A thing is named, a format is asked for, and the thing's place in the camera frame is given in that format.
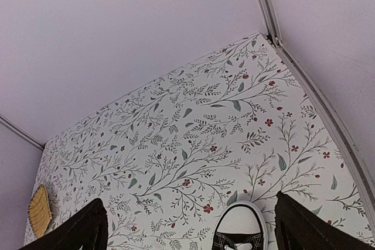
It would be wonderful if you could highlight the right rear aluminium frame post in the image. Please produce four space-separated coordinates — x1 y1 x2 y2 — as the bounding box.
247 0 375 174

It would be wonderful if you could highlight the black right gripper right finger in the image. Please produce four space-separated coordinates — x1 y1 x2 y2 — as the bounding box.
275 191 373 250

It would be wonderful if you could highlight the aluminium frame post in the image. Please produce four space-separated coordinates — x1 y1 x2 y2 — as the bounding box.
0 115 45 150
247 0 375 174

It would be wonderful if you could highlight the left rear aluminium frame post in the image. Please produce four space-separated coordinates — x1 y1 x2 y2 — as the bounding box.
0 115 45 150

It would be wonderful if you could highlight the black white canvas sneaker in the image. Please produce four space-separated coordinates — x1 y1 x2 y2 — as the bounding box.
211 201 268 250

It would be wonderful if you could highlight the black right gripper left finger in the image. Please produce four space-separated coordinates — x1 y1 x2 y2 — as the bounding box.
22 198 108 250

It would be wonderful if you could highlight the yellow woven bamboo basket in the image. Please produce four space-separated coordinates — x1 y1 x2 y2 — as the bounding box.
28 184 52 238

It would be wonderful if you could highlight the floral patterned table mat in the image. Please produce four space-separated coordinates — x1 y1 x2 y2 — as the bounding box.
35 33 374 249

